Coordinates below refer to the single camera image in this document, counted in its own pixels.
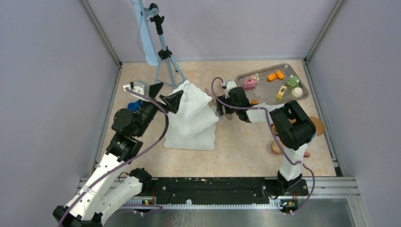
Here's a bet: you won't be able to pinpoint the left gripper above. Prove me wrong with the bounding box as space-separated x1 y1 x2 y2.
134 82 183 137

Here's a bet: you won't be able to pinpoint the pink handled tongs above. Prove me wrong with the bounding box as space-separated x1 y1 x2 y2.
205 87 217 107

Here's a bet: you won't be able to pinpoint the white tiered pillow stand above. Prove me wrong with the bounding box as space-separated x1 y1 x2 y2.
164 80 219 150

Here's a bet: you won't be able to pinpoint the yellow rectangular cake slice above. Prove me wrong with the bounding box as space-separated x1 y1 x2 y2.
276 85 287 99

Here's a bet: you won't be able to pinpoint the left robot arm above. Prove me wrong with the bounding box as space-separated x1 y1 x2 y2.
53 81 184 227

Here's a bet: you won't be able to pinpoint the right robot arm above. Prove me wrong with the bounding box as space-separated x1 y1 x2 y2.
216 87 316 195

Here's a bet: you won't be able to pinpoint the pink square cake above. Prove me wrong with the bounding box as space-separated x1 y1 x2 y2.
242 79 258 91

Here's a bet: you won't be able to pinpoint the light blue tripod stand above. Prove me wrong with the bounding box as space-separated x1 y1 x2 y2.
131 0 187 88

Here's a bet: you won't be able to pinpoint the small white decorated cake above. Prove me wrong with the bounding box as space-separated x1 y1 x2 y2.
250 73 260 81

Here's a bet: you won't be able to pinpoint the blue toy car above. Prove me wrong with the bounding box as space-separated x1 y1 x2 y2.
127 100 143 112

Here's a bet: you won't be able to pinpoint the orange cookie pieces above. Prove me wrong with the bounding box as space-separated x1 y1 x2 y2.
267 70 285 82

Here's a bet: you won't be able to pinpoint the steel serving tray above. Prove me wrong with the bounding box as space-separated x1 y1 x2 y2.
235 64 309 105

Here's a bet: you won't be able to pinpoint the black orange face coaster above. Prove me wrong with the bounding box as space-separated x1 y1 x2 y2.
271 124 278 136

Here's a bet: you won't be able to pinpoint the green swirl roll cake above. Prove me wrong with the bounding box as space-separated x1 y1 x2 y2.
286 75 300 89

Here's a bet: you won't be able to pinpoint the white round bun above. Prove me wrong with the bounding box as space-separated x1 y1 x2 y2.
291 87 303 98

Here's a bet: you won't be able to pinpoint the orange brown cup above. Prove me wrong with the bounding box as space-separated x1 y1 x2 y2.
270 141 282 154

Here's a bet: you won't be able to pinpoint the woven rattan coaster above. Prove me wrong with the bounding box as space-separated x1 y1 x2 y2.
310 116 325 136

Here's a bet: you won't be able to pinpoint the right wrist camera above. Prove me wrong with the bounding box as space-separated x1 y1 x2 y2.
221 80 237 91

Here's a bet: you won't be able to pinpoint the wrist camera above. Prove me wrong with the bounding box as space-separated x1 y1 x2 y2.
221 80 237 91
123 80 150 96

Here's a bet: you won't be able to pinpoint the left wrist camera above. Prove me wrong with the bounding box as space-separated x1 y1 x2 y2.
123 80 150 96

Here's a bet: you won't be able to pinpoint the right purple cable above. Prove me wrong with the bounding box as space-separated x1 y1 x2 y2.
211 77 315 215

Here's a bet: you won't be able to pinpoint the purple cable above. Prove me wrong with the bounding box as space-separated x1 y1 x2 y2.
211 77 315 215
58 87 170 227

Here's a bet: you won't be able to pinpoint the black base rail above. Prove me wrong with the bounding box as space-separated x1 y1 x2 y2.
137 177 309 205

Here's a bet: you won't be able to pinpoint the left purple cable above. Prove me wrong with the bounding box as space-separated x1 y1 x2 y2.
58 87 170 227

